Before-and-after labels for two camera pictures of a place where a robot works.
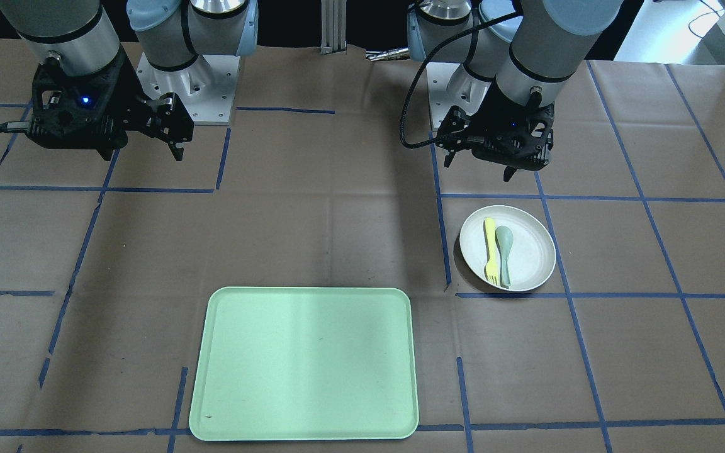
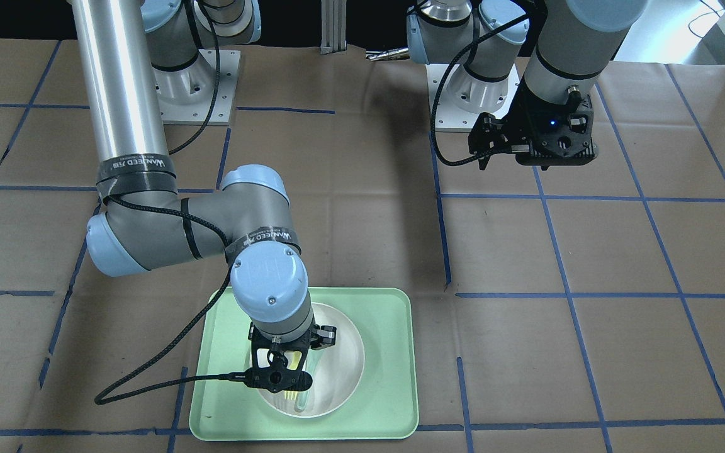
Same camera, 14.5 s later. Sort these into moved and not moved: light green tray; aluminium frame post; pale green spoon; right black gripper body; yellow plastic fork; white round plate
Moved: right black gripper body; white round plate; yellow plastic fork; pale green spoon
Not moved: light green tray; aluminium frame post
